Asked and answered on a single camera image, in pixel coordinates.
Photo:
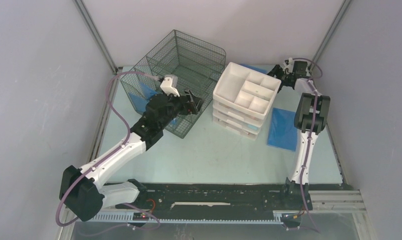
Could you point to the blue folder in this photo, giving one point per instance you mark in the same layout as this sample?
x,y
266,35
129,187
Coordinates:
x,y
139,95
282,132
261,70

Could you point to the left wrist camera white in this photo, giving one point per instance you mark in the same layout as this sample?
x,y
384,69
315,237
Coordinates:
x,y
169,85

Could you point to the black front rail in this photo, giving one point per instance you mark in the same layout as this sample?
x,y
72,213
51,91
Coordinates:
x,y
222,202

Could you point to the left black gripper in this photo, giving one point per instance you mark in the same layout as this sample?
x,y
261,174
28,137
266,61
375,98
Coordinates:
x,y
184,104

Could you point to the white plastic drawer organizer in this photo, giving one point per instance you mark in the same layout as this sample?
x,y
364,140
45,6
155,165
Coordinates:
x,y
242,99

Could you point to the green wire mesh basket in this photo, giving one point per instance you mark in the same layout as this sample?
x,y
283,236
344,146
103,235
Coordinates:
x,y
194,65

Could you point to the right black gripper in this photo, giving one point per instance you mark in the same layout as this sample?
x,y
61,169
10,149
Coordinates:
x,y
278,70

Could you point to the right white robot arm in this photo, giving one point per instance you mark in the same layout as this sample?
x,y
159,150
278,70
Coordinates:
x,y
309,121

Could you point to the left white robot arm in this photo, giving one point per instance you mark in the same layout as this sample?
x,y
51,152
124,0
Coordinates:
x,y
84,189

